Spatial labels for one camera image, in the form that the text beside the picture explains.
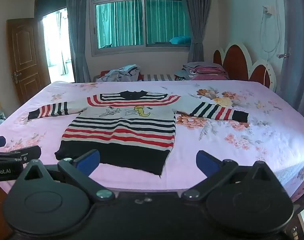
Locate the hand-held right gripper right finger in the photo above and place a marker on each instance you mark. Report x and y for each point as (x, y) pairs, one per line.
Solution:
(206, 163)

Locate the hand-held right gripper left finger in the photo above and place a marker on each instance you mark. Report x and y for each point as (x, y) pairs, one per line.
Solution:
(88, 161)

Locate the striped knit sweater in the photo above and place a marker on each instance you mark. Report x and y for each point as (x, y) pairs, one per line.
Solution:
(122, 130)

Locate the stack of folded pink clothes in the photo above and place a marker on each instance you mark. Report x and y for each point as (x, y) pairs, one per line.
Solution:
(207, 71)

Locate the grey crumpled clothes pile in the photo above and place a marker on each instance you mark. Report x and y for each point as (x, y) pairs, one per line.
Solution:
(122, 72)

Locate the pink floral bed sheet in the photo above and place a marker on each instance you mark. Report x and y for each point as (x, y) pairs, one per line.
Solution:
(242, 142)

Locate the brown wooden door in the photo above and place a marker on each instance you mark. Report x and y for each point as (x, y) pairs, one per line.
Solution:
(24, 55)

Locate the grey striped cloth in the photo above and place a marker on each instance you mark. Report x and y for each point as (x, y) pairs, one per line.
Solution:
(157, 77)

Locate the red and white headboard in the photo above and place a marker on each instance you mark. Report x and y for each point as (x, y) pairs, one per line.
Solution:
(234, 62)

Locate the teal pillow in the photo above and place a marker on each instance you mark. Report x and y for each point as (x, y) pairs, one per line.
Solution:
(179, 40)

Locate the grey curtain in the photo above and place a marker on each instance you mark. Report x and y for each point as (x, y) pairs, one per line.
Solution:
(197, 17)
(296, 42)
(77, 30)

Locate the window with green glass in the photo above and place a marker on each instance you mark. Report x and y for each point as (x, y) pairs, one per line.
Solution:
(122, 22)

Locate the metal wall hook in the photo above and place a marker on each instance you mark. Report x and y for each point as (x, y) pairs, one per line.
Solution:
(284, 55)

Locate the white wall socket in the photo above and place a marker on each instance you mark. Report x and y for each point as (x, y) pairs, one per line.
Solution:
(269, 10)

